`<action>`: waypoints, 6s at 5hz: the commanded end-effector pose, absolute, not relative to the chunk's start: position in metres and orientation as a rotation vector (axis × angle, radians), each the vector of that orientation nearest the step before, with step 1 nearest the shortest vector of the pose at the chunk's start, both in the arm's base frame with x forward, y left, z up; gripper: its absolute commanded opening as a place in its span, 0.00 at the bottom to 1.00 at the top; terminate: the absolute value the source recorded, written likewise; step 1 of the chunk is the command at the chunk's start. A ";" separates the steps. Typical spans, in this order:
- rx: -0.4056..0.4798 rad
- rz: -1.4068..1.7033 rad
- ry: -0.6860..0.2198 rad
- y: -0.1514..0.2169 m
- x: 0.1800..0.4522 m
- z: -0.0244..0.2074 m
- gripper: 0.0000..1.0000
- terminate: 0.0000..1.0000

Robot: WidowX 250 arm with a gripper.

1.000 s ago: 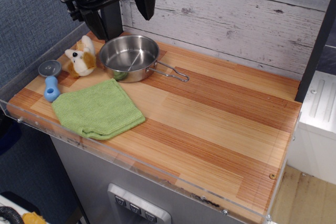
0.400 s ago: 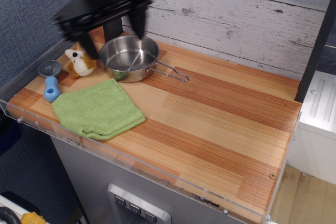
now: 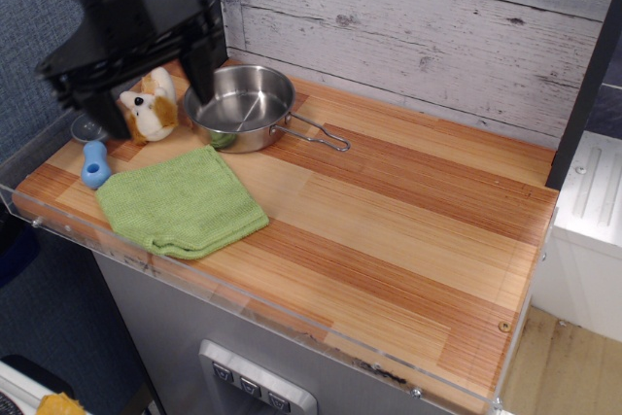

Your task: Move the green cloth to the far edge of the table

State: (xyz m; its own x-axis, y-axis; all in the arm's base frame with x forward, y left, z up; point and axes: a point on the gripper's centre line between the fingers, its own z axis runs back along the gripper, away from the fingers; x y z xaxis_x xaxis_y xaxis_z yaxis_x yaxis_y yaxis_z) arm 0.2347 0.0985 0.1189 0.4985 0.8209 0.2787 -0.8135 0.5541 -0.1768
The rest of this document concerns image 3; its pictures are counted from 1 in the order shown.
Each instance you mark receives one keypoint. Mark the yellow object bottom left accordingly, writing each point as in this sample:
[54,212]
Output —
[59,404]

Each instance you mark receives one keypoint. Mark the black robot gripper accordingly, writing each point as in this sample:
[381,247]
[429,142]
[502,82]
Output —
[119,40]

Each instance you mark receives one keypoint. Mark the blue plastic toy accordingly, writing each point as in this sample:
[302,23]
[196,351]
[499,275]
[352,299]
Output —
[96,170]

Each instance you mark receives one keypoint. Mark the stainless steel pan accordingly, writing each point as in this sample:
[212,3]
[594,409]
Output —
[252,108]

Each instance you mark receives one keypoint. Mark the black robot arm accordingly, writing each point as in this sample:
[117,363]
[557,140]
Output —
[118,40]

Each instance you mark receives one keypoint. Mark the white ribbed metal box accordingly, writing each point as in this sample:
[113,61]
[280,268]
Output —
[579,278]

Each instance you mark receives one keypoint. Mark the grey cabinet with dispenser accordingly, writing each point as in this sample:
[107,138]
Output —
[212,349]

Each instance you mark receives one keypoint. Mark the dark vertical post right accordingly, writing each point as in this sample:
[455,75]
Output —
[586,97]

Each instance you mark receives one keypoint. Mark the green cloth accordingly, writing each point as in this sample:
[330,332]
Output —
[187,207]

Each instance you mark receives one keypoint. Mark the clear acrylic table guard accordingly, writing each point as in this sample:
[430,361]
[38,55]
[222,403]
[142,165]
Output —
[420,288]

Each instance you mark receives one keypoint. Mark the plush corgi toy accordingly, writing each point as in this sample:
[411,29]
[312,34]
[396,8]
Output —
[151,112]

